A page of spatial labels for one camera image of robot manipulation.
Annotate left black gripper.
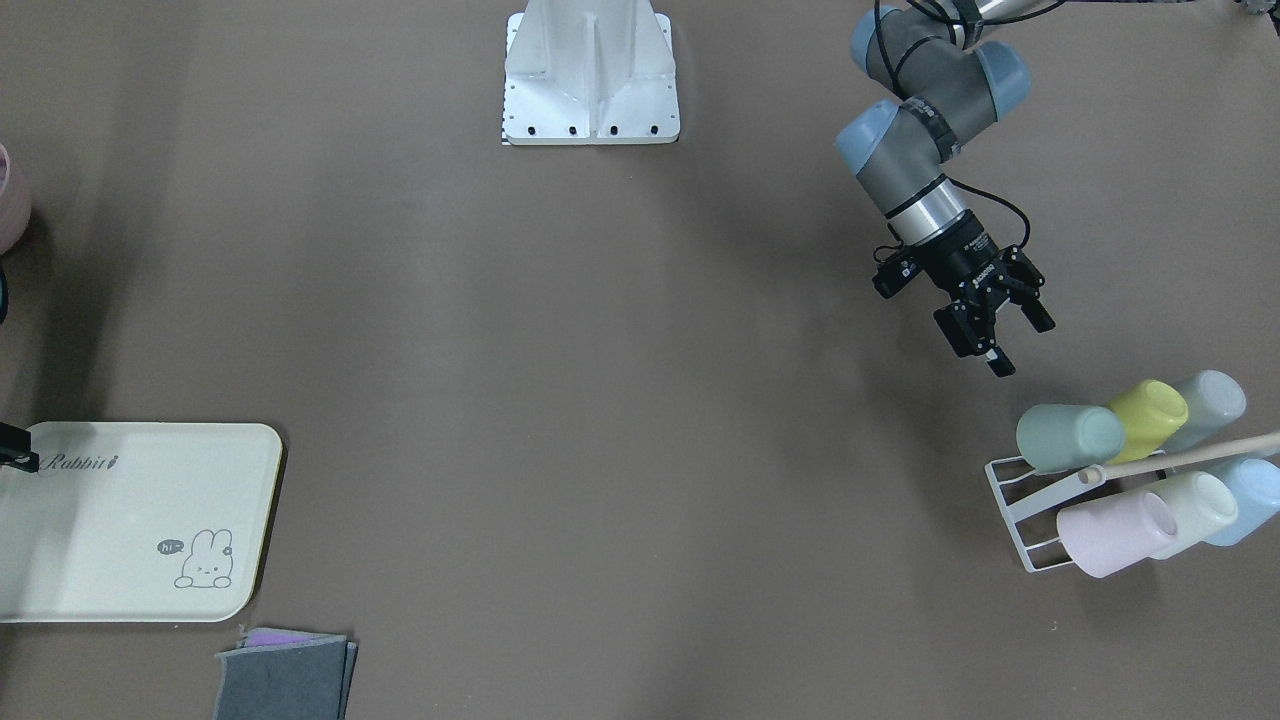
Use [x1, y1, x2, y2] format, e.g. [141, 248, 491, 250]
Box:
[908, 211, 1056, 377]

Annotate cream rabbit tray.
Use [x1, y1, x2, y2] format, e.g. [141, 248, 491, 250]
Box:
[1, 421, 285, 624]

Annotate green cup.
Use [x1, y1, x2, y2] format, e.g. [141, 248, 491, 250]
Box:
[1015, 404, 1126, 475]

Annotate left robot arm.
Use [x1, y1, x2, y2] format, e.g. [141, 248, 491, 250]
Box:
[835, 1, 1055, 377]

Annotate yellow cup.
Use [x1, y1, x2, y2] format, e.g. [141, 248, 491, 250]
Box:
[1103, 379, 1190, 462]

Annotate grey-blue cup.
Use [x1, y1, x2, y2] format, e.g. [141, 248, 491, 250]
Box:
[1161, 369, 1248, 452]

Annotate pink cup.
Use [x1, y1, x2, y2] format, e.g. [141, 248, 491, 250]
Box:
[1056, 489, 1178, 578]

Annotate cream cup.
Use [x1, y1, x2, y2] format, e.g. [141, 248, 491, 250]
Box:
[1149, 471, 1239, 560]

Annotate light blue cup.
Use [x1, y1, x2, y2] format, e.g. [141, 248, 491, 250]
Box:
[1204, 457, 1279, 547]

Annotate pink bowl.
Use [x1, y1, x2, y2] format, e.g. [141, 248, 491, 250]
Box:
[1, 145, 33, 255]

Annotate grey folded cloth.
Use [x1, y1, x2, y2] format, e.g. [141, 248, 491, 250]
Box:
[212, 626, 358, 719]

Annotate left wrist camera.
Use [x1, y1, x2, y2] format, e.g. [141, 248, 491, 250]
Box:
[872, 247, 922, 299]

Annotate white wire cup rack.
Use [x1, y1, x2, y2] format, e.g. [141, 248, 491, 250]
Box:
[986, 456, 1151, 577]

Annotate wooden rack handle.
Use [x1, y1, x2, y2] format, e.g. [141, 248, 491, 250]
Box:
[1073, 430, 1279, 486]

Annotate white pedestal column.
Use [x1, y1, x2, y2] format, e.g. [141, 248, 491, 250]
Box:
[500, 1, 682, 146]

